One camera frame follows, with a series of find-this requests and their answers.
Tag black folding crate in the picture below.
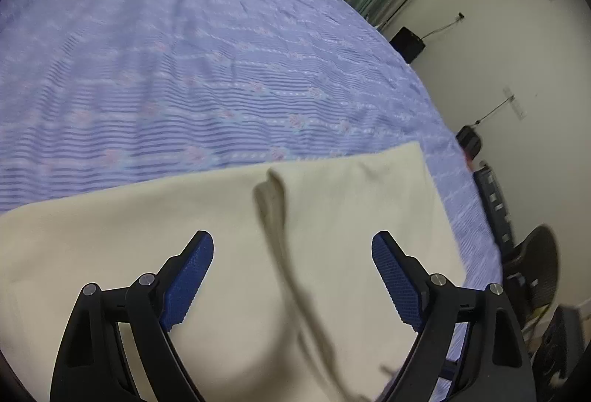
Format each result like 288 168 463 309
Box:
473 161 516 262

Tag black power cable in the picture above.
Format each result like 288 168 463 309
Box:
475 98 514 126

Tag white wall power strip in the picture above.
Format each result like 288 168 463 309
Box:
503 86 527 120

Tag thin wall cable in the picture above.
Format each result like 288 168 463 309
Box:
424 16 461 39

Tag black speaker box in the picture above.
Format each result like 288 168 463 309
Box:
389 26 427 65

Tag black backpack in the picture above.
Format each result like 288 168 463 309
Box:
456 124 484 161

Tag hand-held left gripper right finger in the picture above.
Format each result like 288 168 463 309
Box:
372 230 537 402

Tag cream pants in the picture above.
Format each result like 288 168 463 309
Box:
0 141 467 402

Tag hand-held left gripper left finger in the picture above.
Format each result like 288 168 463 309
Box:
50 230 215 402

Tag black mesh chair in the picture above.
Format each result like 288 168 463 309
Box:
502 224 560 325

